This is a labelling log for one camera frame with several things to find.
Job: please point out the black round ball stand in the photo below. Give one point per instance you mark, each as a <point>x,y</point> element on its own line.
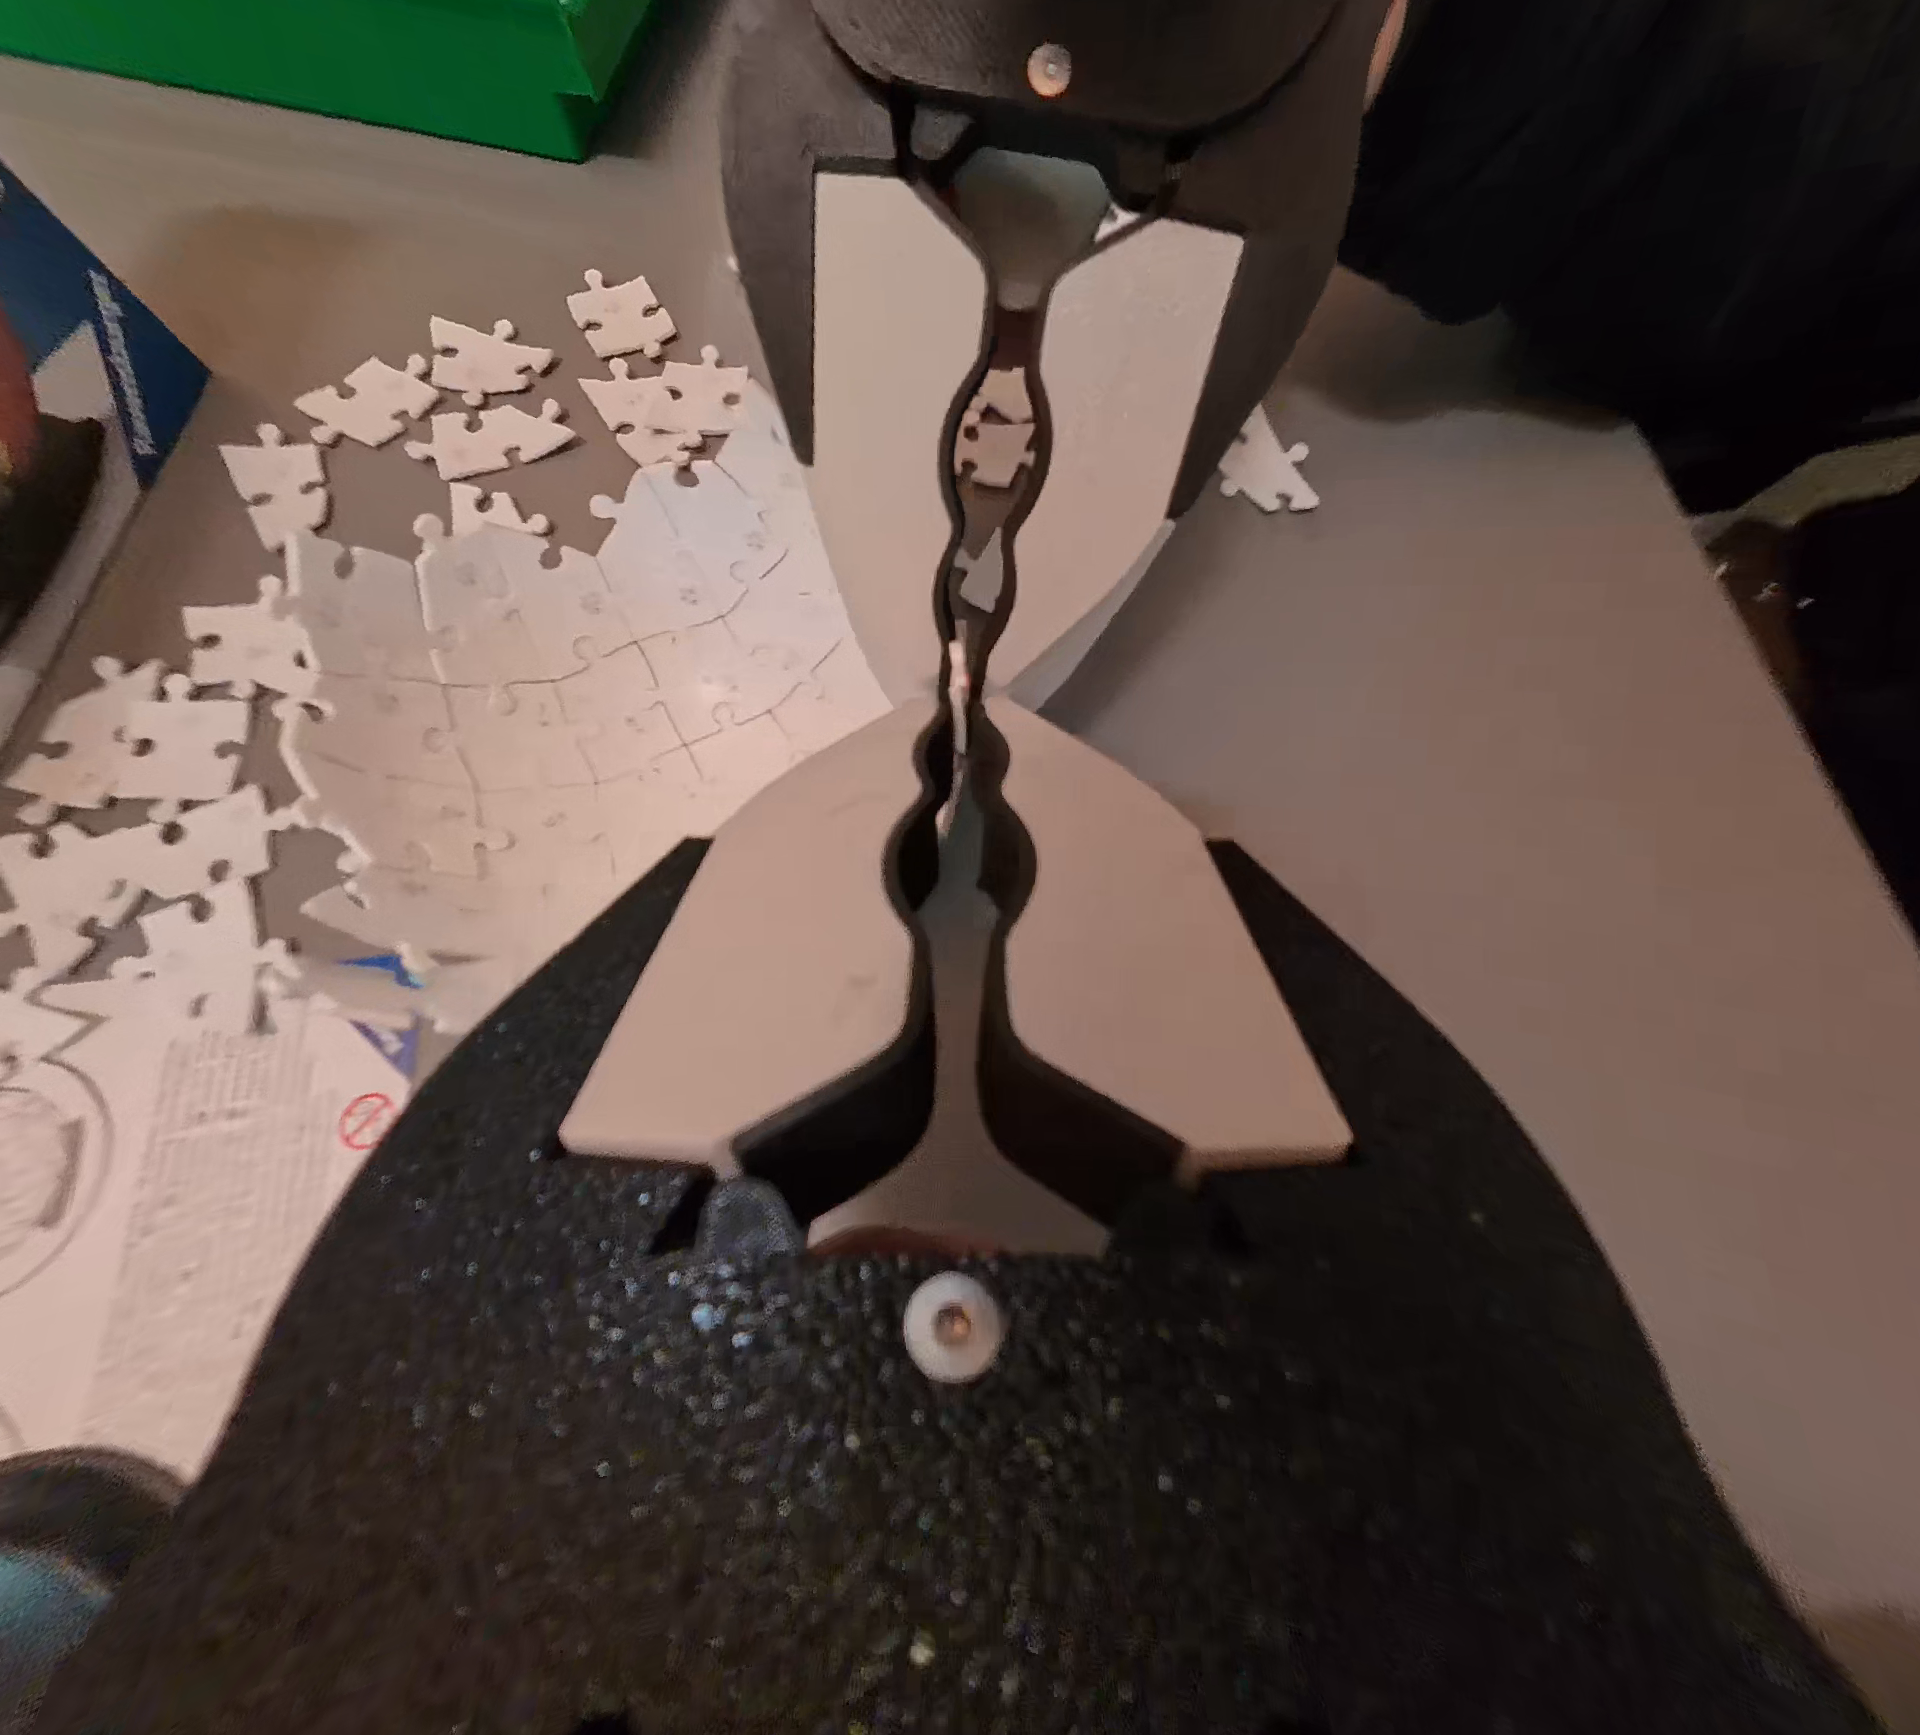
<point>60,1586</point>

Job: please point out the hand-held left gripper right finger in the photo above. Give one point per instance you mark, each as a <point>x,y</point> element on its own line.
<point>1155,1001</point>

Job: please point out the person's dark clothing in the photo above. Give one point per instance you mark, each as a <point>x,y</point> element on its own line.
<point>1651,115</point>

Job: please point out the white paper leaflet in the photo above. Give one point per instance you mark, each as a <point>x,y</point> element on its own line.
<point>224,1137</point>

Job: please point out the blue puzzle box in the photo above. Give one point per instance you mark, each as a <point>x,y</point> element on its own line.
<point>91,311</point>

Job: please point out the pile of puzzle pieces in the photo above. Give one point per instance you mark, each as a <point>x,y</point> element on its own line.
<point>481,355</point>

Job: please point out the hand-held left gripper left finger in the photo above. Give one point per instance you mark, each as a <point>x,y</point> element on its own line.
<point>751,987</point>

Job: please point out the white puzzle piece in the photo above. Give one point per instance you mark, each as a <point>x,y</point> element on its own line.
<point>961,747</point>
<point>1269,469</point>

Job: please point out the partly built puzzle ball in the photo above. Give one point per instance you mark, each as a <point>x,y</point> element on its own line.
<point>601,717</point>

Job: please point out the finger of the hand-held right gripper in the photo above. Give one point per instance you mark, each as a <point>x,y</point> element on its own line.
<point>885,415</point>
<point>1140,415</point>

